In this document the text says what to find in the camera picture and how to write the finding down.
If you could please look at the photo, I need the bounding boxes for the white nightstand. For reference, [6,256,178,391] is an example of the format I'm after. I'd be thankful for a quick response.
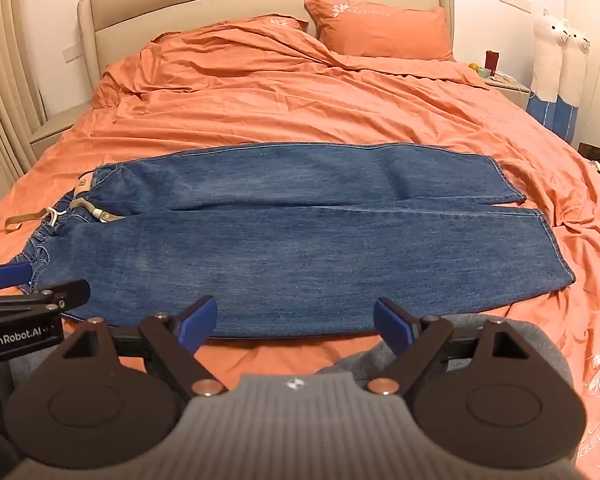
[472,67,533,111]

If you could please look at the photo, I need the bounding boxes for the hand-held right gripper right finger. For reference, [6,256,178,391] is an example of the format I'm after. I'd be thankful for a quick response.
[367,298,531,397]

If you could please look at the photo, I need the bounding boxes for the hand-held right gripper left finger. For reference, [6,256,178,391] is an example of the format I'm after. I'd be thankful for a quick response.
[55,296,228,397]

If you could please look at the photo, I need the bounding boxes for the orange pillow under duvet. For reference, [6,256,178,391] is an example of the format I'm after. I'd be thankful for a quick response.
[220,14,310,36]

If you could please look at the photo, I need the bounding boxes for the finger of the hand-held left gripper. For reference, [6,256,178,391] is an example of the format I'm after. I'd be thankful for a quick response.
[0,261,35,293]
[27,279,92,313]

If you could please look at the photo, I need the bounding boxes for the blue denim pants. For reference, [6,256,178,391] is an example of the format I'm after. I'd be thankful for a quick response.
[17,142,576,339]

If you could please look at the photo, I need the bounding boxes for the large orange pillow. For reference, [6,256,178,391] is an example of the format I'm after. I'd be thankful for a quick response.
[304,0,456,62]

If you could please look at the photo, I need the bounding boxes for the beige curtain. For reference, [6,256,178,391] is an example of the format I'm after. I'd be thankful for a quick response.
[0,0,48,201]

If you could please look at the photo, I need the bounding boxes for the white alpaca plush toy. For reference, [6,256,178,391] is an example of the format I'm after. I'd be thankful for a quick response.
[555,22,593,143]
[526,9,571,126]

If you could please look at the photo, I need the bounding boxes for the beige nightstand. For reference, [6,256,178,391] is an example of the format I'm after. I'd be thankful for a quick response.
[29,102,88,161]

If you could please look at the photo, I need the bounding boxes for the grey garment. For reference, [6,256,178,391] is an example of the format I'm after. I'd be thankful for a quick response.
[315,314,573,401]

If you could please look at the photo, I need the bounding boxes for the orange duvet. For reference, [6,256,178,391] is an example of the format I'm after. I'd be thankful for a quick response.
[0,15,600,480]

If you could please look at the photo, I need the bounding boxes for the tan belt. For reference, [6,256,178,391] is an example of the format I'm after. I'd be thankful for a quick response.
[5,197,126,235]

